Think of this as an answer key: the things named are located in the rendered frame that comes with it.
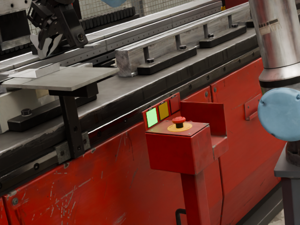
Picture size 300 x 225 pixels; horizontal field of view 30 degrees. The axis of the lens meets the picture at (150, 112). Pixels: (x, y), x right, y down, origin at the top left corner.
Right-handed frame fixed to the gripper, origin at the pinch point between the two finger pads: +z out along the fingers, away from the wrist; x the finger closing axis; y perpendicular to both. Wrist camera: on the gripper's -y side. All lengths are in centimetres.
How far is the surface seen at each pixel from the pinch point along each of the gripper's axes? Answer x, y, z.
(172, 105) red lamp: -33.9, -26.4, 8.7
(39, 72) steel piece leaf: 3.2, -2.3, 2.4
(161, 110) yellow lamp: -28.0, -26.3, 8.4
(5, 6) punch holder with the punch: 5.2, 13.3, -7.9
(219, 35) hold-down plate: -93, -8, 12
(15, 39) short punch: 0.9, 10.4, 2.3
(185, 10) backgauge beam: -118, 21, 27
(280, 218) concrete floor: -114, -73, 75
